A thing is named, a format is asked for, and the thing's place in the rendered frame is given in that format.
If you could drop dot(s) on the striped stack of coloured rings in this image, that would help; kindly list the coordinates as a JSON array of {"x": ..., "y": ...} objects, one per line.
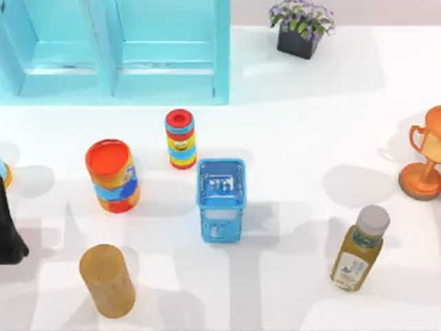
[{"x": 182, "y": 145}]

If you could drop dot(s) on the orange and blue can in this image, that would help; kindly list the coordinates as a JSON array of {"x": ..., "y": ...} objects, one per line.
[{"x": 115, "y": 179}]

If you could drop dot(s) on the black pot with purple flowers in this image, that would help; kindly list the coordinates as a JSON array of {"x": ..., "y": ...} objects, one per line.
[{"x": 298, "y": 43}]

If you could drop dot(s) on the wooden cylinder cup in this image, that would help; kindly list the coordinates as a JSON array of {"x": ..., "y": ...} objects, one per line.
[{"x": 108, "y": 282}]

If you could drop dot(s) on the orange and blue round object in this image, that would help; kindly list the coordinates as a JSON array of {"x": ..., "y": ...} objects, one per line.
[{"x": 7, "y": 174}]

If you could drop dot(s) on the yellow bottle with grey cap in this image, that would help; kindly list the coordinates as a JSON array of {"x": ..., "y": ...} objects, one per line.
[{"x": 356, "y": 255}]

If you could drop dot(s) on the blue square basket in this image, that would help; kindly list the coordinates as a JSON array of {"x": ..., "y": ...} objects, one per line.
[{"x": 220, "y": 203}]

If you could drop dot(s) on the orange trophy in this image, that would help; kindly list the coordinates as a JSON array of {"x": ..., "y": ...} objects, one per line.
[{"x": 425, "y": 162}]

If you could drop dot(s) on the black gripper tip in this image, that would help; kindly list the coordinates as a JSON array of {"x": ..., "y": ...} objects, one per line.
[{"x": 8, "y": 238}]

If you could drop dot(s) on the light blue rack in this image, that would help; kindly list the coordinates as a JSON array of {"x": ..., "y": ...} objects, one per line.
[{"x": 165, "y": 51}]

